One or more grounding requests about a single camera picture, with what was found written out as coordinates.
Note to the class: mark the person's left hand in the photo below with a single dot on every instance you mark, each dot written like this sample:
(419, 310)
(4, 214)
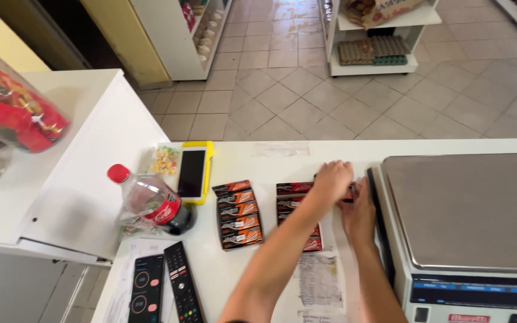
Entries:
(332, 179)

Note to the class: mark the person's right hand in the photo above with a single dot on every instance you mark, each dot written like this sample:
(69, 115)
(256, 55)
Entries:
(361, 220)

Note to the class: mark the person's left fingers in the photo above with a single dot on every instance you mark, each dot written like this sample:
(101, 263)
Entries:
(341, 170)

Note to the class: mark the person's right fingers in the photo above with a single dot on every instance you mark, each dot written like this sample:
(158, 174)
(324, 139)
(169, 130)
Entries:
(362, 190)

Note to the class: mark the red and black small box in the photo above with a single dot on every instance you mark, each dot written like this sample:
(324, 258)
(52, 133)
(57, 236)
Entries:
(349, 193)
(313, 244)
(289, 204)
(316, 230)
(283, 217)
(293, 188)

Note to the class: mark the clear tape strip label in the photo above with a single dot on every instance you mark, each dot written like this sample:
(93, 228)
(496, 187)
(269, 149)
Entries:
(282, 149)

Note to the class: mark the printed paper receipt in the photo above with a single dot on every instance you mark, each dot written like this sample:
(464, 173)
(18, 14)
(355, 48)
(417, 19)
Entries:
(320, 280)

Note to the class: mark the white digital weighing scale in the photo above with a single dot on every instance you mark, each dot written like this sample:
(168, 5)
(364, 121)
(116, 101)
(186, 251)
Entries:
(465, 224)

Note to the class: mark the orange and black small box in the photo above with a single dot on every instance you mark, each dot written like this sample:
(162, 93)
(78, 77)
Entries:
(232, 187)
(241, 223)
(239, 210)
(237, 198)
(243, 237)

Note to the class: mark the white shelf with egg trays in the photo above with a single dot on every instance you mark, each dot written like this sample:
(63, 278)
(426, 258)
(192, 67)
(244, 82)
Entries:
(370, 49)

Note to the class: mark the small printed paper slip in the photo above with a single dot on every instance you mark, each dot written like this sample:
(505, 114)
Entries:
(323, 318)

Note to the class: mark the yellow card payment terminal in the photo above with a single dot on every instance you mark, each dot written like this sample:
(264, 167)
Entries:
(192, 172)

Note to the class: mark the clear bag of yellow candies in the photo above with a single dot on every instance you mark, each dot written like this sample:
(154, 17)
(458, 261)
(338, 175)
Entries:
(165, 160)

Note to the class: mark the red-capped plastic soda bottle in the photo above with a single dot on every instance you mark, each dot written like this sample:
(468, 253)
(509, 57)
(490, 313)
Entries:
(155, 202)

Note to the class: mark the black remote control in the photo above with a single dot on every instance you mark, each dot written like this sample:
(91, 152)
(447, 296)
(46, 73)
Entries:
(182, 282)

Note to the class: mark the white shelf with packaged goods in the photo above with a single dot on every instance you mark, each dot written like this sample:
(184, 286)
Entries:
(182, 31)

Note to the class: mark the black smartphone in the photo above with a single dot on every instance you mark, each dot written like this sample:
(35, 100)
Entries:
(146, 289)

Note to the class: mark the white paper sheet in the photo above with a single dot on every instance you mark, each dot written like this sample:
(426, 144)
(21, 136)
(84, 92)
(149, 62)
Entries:
(121, 291)

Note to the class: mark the yellow door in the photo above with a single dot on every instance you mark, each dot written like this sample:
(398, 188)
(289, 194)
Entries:
(121, 36)

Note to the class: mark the white chest freezer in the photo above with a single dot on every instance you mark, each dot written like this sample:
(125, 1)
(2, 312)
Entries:
(70, 170)

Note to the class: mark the clear jar of red sweets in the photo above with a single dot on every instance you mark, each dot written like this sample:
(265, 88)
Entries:
(9, 101)

